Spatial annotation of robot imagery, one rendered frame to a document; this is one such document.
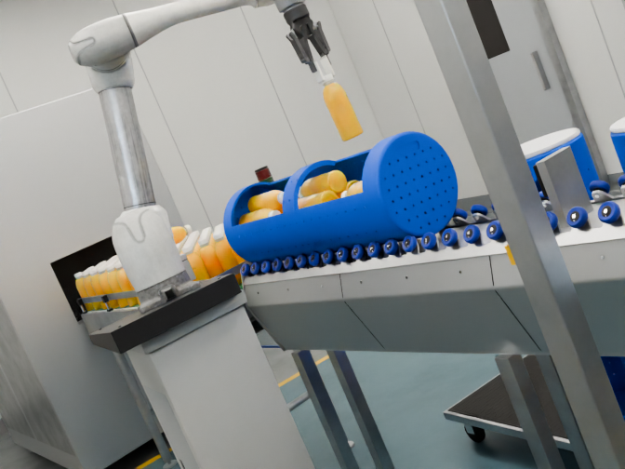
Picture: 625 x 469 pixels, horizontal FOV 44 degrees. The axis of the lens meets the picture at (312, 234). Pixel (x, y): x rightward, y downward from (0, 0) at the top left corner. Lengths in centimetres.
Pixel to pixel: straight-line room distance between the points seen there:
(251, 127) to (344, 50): 135
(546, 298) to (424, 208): 70
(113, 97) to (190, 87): 487
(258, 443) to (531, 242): 113
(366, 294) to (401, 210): 31
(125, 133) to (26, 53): 466
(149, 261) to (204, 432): 49
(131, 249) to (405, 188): 77
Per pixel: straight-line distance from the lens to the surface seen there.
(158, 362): 212
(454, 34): 136
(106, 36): 233
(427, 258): 198
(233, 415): 220
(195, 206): 714
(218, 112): 735
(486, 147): 138
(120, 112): 245
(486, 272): 184
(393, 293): 210
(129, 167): 243
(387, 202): 198
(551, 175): 174
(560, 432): 265
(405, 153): 205
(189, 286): 219
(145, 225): 220
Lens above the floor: 134
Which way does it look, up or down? 7 degrees down
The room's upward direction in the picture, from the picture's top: 23 degrees counter-clockwise
